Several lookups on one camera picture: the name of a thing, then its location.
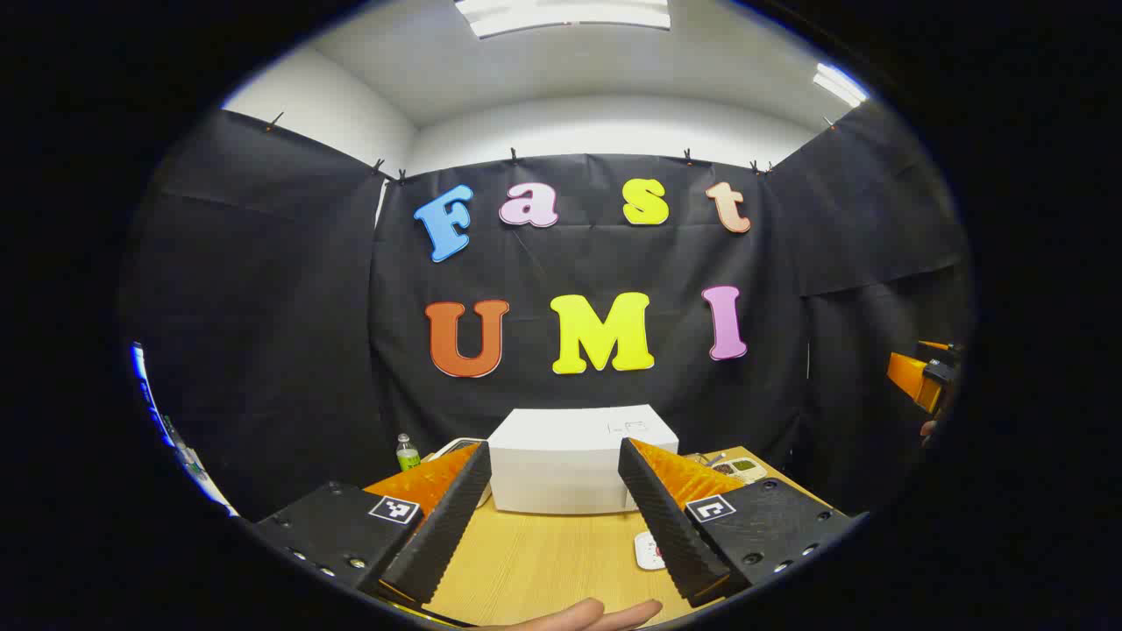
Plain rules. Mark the black backdrop cloth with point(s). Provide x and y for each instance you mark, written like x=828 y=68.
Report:
x=263 y=307

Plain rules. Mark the white side table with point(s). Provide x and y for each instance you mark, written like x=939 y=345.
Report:
x=197 y=473

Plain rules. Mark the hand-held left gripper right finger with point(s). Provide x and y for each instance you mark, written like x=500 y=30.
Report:
x=666 y=517

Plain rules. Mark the clear glass jar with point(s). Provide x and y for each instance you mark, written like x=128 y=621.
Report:
x=708 y=457

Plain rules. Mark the green label drink bottle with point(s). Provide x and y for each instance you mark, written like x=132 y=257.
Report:
x=408 y=456

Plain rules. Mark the large ceiling light panel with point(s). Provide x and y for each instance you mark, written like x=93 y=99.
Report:
x=565 y=16

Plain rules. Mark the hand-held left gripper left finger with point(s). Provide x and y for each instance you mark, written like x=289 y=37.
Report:
x=447 y=526

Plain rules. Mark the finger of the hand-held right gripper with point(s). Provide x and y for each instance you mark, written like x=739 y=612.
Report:
x=912 y=372

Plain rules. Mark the white divided condiment tray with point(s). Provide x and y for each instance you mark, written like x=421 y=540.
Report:
x=743 y=467

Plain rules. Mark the small ceiling light panel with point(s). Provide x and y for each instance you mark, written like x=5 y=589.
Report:
x=840 y=84

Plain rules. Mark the white microwave oven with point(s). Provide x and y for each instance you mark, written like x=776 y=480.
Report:
x=561 y=456

